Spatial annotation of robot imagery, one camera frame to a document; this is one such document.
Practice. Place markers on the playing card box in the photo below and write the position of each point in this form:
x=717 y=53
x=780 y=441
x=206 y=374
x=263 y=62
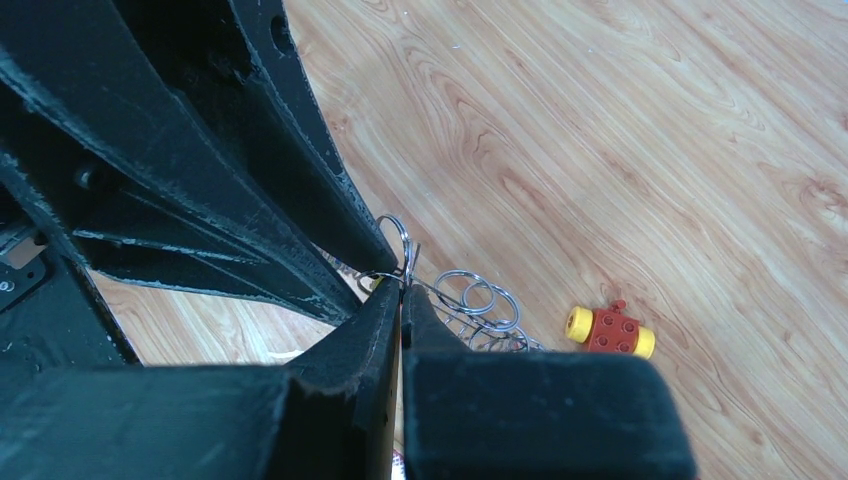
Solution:
x=397 y=466

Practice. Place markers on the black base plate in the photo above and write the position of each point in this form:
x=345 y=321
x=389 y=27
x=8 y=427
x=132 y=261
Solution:
x=52 y=315

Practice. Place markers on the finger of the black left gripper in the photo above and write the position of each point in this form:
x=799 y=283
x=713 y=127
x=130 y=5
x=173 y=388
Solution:
x=238 y=66

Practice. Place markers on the toy brick car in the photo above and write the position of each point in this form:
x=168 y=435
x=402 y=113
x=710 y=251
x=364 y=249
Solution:
x=610 y=330

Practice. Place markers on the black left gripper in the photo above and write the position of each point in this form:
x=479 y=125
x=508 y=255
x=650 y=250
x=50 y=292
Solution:
x=120 y=175

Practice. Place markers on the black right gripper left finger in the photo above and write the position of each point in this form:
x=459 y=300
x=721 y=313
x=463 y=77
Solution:
x=325 y=415

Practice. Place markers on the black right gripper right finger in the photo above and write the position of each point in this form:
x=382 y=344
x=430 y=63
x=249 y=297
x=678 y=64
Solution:
x=537 y=415

